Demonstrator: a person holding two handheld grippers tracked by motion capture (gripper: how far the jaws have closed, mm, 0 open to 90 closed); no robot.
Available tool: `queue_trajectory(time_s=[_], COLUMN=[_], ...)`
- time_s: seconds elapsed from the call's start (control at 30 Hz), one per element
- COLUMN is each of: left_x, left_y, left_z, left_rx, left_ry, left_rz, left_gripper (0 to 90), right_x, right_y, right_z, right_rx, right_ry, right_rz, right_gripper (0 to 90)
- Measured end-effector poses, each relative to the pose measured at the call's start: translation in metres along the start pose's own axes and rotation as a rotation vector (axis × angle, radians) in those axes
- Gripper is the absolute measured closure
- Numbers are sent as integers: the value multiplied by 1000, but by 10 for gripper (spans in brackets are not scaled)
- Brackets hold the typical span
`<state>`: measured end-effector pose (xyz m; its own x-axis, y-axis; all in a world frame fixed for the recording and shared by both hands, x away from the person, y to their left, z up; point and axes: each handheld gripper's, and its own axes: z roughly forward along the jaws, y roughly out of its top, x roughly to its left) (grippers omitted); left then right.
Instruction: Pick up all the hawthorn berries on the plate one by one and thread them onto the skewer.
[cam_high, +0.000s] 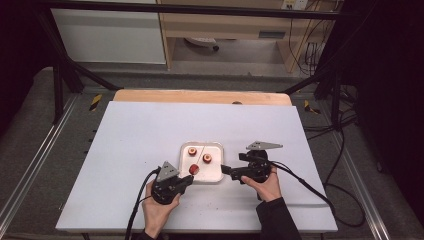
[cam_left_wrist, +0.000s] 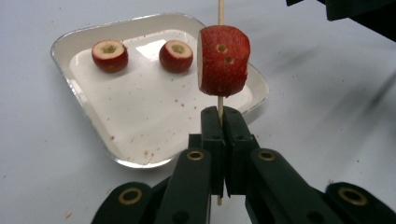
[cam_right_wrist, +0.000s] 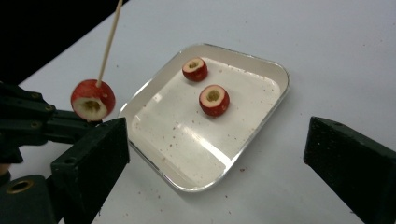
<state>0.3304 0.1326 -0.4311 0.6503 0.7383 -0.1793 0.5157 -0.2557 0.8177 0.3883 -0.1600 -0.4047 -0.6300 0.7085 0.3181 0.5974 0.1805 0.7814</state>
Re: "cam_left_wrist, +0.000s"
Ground white square tray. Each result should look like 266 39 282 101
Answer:
50 12 271 170

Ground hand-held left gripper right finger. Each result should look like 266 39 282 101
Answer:
223 105 345 224

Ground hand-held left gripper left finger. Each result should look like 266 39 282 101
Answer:
154 105 226 224

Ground thin wooden skewer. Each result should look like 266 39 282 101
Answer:
216 0 226 207

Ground red cored hawthorn fruit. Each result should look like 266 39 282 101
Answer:
197 24 252 98
158 39 194 75
91 39 130 75

